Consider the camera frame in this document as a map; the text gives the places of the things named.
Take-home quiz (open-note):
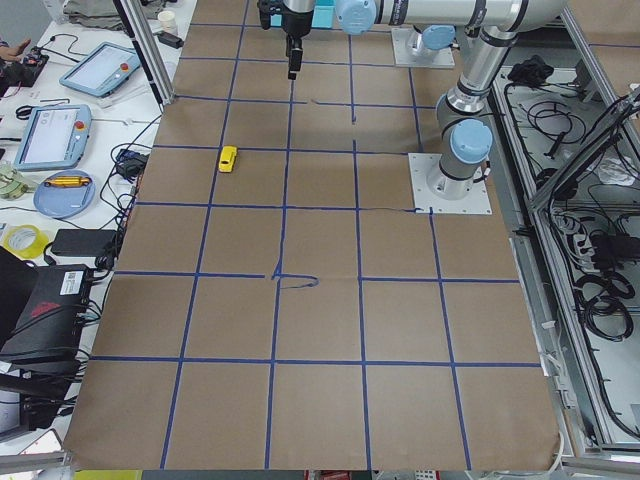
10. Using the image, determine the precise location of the person hand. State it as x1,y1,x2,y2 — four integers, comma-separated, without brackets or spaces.
0,38,31,62

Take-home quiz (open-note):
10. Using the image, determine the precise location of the teach pendant lower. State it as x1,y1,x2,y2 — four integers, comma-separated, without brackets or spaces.
14,105,92,171

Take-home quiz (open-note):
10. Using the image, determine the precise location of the paper cup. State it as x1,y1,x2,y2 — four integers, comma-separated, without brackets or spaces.
157,10,178,35

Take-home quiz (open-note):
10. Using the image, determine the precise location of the brown paper table cover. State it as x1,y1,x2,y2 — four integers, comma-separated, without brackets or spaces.
65,1,559,470

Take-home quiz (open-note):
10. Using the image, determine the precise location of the teal plastic storage bin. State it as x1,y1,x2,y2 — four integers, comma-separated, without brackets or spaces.
283,1,334,29

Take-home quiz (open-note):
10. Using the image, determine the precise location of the blue plate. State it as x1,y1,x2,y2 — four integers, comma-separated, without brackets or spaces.
33,169,96,219

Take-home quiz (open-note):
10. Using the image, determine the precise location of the teach pendant upper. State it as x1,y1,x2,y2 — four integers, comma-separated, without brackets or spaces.
59,42,141,98

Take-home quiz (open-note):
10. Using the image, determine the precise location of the yellow toy beetle car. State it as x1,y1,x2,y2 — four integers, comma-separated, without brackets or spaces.
218,145,238,173

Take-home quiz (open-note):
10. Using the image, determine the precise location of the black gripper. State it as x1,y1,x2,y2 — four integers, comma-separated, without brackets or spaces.
257,0,284,29

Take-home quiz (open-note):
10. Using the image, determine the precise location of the black power adapter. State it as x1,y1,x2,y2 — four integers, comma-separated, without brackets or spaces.
50,229,116,257

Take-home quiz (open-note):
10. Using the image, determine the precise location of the aluminium frame post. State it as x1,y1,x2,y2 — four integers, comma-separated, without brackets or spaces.
113,0,175,106

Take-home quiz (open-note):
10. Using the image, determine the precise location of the black computer box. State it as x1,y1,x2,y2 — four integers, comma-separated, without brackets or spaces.
1,249,92,365

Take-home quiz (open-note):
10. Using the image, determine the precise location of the yellow tape roll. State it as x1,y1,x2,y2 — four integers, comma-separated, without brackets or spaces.
2,225,49,260

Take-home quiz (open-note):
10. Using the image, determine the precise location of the teach pendant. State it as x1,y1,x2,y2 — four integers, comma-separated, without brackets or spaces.
14,105,92,171
59,42,141,98

